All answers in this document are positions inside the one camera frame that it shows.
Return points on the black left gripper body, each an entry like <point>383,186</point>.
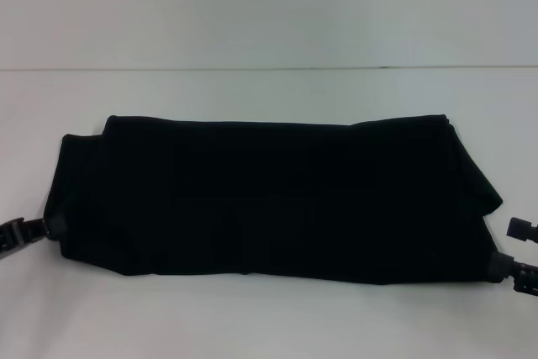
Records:
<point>9,238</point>

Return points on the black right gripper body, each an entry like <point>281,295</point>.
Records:
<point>533,279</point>

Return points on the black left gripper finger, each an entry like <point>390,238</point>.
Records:
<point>52,224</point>

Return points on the black shirt with FREE print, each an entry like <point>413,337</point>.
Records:
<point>269,199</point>

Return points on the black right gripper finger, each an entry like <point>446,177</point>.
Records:
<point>521,228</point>
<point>500,267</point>

